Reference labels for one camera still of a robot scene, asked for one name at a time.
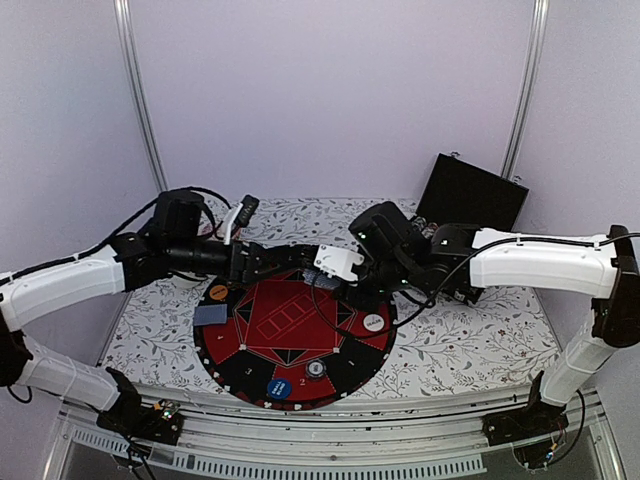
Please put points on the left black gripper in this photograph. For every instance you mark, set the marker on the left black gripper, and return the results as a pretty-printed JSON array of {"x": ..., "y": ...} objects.
[{"x": 249, "y": 272}]

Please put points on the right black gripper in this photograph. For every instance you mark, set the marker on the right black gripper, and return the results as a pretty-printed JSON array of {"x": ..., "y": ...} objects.
[{"x": 366, "y": 303}]

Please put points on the blue playing card deck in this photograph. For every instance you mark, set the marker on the blue playing card deck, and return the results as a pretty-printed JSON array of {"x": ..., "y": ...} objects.
[{"x": 320, "y": 280}]

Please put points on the white dealer button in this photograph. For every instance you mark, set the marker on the white dealer button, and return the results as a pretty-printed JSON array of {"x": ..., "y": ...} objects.
[{"x": 374, "y": 323}]

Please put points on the orange big blind button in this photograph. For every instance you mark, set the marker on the orange big blind button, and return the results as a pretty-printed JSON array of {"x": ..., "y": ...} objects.
[{"x": 218, "y": 292}]

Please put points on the face-down card seat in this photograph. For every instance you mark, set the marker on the face-down card seat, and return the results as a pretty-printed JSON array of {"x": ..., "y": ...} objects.
[{"x": 208, "y": 315}]

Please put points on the small poker chip stack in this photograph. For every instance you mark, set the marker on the small poker chip stack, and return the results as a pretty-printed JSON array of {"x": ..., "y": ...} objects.
[{"x": 315, "y": 370}]

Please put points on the blue small blind button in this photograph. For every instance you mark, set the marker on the blue small blind button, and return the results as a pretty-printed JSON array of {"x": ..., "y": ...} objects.
[{"x": 279, "y": 389}]

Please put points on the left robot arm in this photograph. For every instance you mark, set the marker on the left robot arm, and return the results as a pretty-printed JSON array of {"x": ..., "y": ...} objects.
[{"x": 122, "y": 262}]

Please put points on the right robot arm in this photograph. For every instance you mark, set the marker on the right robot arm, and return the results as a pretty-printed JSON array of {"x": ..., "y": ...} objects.
[{"x": 603, "y": 267}]

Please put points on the round red black poker mat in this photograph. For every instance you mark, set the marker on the round red black poker mat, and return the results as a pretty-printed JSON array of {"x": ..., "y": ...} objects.
[{"x": 278, "y": 324}]

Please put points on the black poker chip case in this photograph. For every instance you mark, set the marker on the black poker chip case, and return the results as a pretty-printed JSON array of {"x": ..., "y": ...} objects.
[{"x": 459, "y": 200}]

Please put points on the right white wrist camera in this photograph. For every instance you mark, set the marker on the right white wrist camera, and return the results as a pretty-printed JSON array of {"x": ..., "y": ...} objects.
[{"x": 338, "y": 262}]

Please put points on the aluminium front rail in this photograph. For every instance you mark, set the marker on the aluminium front rail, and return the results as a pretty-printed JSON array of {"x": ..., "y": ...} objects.
[{"x": 409, "y": 438}]

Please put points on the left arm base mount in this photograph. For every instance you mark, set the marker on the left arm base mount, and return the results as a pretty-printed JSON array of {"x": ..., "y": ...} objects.
[{"x": 161, "y": 423}]

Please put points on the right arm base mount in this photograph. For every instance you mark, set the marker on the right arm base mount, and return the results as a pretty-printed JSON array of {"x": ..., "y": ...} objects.
[{"x": 535, "y": 419}]

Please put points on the right aluminium frame post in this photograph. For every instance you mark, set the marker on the right aluminium frame post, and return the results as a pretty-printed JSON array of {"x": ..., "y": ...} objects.
[{"x": 533, "y": 57}]

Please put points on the aluminium frame post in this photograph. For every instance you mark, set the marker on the aluminium frame post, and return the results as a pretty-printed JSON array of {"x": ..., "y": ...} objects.
[
  {"x": 124, "y": 25},
  {"x": 533, "y": 57}
]

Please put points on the left aluminium frame post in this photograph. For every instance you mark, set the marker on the left aluminium frame post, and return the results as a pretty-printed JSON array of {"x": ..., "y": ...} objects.
[{"x": 124, "y": 25}]

